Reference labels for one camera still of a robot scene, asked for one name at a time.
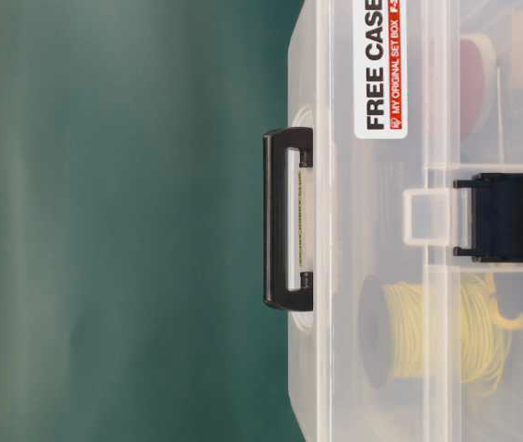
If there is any white FREE CASE label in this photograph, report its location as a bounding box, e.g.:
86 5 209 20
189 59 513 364
352 0 409 140

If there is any yellow wire spool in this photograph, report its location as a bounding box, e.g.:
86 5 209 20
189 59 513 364
358 273 523 396

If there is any clear plastic tool box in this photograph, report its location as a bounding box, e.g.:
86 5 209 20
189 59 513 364
287 1 523 441

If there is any red tape roll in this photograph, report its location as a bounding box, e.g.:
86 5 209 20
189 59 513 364
460 32 497 140

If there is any black box latch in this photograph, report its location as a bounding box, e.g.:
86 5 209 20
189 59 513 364
453 173 523 263

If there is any black box carry handle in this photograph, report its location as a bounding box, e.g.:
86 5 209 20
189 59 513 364
263 127 313 312

